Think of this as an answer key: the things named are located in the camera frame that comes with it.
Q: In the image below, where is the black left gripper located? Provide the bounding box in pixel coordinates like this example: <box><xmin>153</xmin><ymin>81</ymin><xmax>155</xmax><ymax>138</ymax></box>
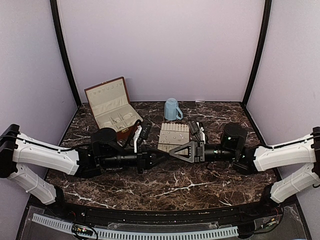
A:
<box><xmin>100</xmin><ymin>142</ymin><xmax>171</xmax><ymax>175</ymax></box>

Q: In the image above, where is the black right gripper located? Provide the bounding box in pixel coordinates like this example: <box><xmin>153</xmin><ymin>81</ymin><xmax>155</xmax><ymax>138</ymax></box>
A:
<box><xmin>169</xmin><ymin>140</ymin><xmax>238</xmax><ymax>165</ymax></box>

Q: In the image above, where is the red jewelry display tray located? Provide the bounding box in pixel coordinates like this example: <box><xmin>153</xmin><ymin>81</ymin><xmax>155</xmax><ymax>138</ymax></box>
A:
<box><xmin>158</xmin><ymin>123</ymin><xmax>190</xmax><ymax>148</ymax></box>

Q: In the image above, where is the light blue faceted mug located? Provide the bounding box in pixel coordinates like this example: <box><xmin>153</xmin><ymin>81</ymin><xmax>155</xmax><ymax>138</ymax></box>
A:
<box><xmin>164</xmin><ymin>98</ymin><xmax>183</xmax><ymax>121</ymax></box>

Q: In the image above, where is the red jewelry box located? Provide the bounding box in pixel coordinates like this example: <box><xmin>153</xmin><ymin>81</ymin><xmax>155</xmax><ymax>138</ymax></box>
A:
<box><xmin>84</xmin><ymin>76</ymin><xmax>143</xmax><ymax>141</ymax></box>

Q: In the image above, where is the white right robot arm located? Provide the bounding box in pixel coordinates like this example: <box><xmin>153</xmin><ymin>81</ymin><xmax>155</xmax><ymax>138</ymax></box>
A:
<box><xmin>169</xmin><ymin>121</ymin><xmax>320</xmax><ymax>217</ymax></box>

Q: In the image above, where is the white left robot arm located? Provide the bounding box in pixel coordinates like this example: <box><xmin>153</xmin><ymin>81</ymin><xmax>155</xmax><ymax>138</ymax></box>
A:
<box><xmin>0</xmin><ymin>124</ymin><xmax>169</xmax><ymax>218</ymax></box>

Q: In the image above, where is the white perforated cable rail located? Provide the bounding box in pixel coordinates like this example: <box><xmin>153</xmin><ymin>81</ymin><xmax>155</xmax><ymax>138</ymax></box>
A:
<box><xmin>31</xmin><ymin>213</ymin><xmax>239</xmax><ymax>240</ymax></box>

